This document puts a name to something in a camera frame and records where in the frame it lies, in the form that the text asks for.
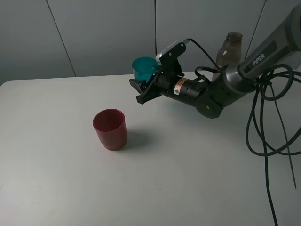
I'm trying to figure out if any red plastic cup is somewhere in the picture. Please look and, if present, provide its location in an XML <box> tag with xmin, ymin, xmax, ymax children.
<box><xmin>93</xmin><ymin>109</ymin><xmax>127</xmax><ymax>151</ymax></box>

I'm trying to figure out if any teal translucent plastic cup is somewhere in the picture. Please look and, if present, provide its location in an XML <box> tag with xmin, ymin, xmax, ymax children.
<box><xmin>132</xmin><ymin>57</ymin><xmax>159</xmax><ymax>82</ymax></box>

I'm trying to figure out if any wrist camera with black bracket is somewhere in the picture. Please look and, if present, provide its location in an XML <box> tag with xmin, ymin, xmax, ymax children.
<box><xmin>155</xmin><ymin>39</ymin><xmax>189</xmax><ymax>73</ymax></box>

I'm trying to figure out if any brown translucent water bottle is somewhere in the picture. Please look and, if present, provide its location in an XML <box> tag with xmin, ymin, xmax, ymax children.
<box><xmin>215</xmin><ymin>32</ymin><xmax>243</xmax><ymax>70</ymax></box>

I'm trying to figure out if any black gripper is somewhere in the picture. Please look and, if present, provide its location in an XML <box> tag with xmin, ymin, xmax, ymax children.
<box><xmin>129</xmin><ymin>70</ymin><xmax>186</xmax><ymax>105</ymax></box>

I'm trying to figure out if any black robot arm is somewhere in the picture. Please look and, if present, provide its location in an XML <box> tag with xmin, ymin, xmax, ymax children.
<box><xmin>129</xmin><ymin>5</ymin><xmax>301</xmax><ymax>119</ymax></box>

